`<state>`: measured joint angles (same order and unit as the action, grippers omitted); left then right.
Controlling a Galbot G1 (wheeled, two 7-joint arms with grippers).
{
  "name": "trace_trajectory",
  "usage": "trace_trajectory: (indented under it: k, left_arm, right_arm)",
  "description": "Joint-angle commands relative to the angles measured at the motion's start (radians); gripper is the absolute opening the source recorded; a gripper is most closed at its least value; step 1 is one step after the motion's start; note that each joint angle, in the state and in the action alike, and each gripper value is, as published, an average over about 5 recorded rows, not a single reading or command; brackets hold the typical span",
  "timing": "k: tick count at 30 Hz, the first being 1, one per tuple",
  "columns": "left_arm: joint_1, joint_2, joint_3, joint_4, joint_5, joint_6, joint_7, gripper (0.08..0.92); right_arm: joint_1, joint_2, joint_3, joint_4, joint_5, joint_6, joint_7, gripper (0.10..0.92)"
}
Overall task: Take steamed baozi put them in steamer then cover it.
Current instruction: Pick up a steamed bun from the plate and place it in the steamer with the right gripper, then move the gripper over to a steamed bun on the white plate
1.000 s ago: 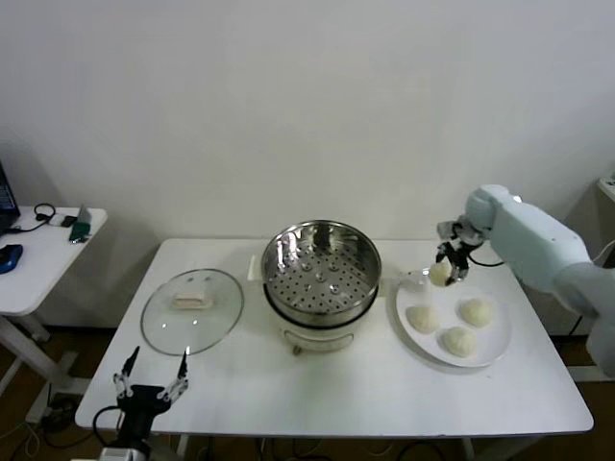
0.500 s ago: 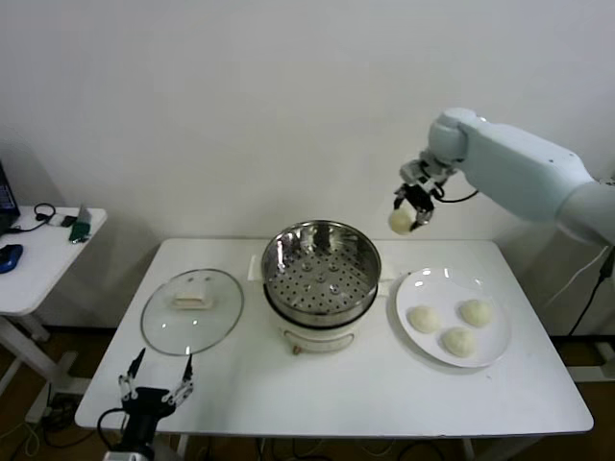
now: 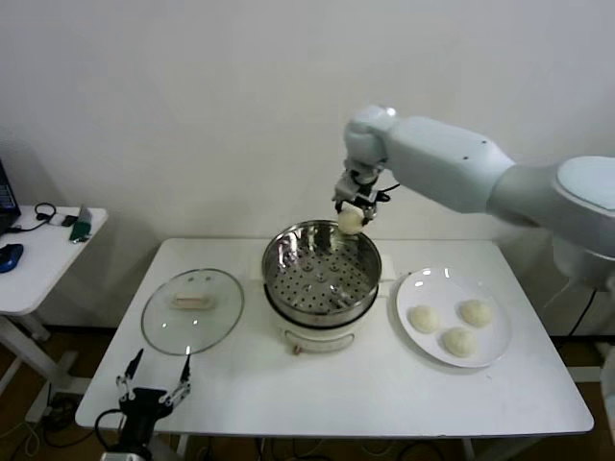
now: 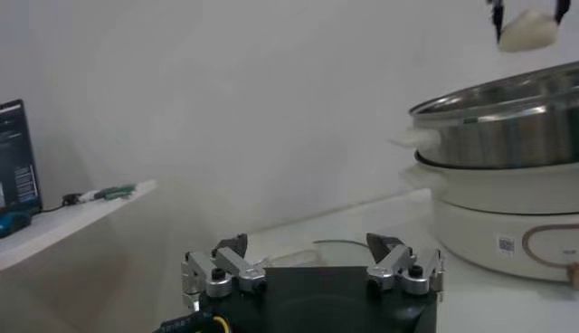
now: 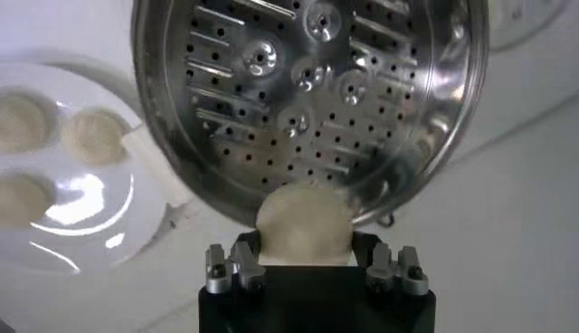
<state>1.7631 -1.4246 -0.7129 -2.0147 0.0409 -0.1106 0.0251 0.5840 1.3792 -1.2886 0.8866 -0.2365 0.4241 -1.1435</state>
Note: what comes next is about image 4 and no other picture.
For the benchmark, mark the white side table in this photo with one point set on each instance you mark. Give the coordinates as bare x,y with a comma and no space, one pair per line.
68,235

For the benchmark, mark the perforated steel steamer basket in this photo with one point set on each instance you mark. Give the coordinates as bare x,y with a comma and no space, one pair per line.
497,140

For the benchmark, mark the blue computer mouse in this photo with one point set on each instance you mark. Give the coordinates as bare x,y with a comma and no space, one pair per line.
13,224

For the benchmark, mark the green circuit board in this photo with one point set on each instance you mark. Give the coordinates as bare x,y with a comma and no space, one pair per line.
115,192

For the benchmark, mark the round glass pot lid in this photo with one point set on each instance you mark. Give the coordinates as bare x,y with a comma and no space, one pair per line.
335,253

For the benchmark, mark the small white adapter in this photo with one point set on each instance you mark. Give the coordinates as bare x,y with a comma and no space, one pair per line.
88,195

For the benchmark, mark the white steamed baozi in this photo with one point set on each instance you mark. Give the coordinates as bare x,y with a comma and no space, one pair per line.
527,29

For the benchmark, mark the cream electric cooking pot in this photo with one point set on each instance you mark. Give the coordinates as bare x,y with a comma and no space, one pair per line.
475,226

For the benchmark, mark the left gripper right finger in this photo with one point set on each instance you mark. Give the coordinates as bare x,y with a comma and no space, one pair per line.
393,262

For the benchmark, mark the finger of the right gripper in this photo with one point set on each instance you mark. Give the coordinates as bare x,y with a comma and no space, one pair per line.
563,8
497,18

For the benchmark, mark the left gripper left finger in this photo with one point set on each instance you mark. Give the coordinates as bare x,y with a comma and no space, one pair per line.
226,267

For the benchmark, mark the small black device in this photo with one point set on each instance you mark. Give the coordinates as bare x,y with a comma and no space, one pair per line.
71,199

